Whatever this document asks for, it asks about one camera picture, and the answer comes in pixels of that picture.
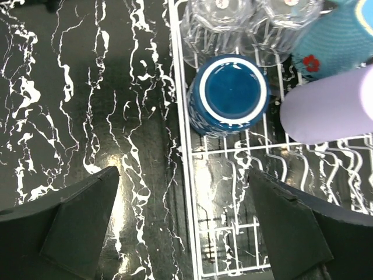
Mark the teal floral ceramic mug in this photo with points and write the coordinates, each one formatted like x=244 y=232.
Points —
x=337 y=42

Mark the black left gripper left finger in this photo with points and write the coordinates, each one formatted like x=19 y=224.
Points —
x=61 y=234

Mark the clear glass cup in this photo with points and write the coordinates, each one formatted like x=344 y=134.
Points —
x=275 y=28
x=211 y=28

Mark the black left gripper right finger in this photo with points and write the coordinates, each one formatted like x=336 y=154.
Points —
x=307 y=237

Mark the lavender plastic cup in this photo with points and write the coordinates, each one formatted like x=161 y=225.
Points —
x=328 y=109

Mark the white wire dish rack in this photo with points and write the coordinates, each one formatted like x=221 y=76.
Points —
x=226 y=240

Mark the dark blue ceramic mug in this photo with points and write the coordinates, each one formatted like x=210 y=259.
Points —
x=228 y=95

